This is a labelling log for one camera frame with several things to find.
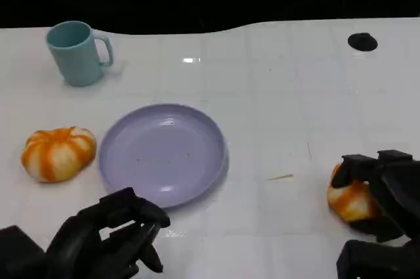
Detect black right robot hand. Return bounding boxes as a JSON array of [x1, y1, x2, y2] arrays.
[[331, 150, 420, 244]]

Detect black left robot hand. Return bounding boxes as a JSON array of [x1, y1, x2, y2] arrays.
[[45, 187, 171, 279]]

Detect orange and white bread roll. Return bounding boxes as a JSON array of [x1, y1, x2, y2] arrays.
[[327, 163, 383, 223], [21, 126, 98, 184]]

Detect lilac plate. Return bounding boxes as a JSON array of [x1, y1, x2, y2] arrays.
[[98, 103, 230, 209]]

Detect black round table grommet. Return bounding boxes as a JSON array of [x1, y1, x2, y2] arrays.
[[347, 32, 378, 52]]

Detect pale green mug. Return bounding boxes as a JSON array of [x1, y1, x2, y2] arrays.
[[45, 20, 114, 88]]

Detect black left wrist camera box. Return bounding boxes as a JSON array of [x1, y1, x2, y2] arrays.
[[0, 225, 47, 279]]

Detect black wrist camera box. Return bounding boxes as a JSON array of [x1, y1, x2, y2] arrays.
[[0, 225, 47, 279], [336, 238, 420, 279]]

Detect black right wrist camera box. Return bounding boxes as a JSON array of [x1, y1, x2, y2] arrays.
[[336, 238, 420, 279]]

